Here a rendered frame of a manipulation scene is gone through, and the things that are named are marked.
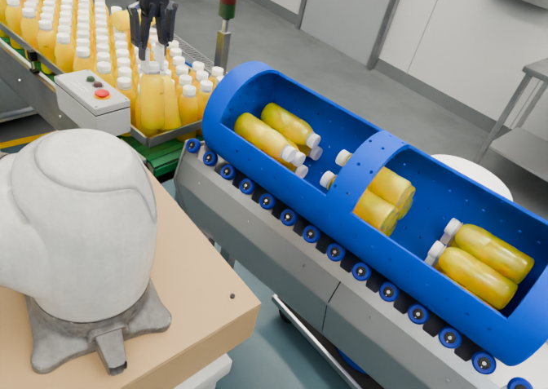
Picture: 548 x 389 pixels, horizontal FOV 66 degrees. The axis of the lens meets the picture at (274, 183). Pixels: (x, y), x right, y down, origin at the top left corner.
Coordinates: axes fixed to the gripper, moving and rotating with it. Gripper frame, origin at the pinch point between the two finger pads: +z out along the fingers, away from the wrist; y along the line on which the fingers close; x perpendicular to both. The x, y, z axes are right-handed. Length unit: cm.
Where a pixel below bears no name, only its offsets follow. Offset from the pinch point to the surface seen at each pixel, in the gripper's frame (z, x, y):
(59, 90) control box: 12.6, 16.2, -17.5
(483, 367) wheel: 24, -102, 6
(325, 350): 105, -65, 39
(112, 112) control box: 12.0, -1.1, -12.8
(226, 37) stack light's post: 11, 25, 52
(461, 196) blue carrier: 7, -79, 30
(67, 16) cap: 12, 63, 9
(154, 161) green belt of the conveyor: 29.8, -4.8, -2.2
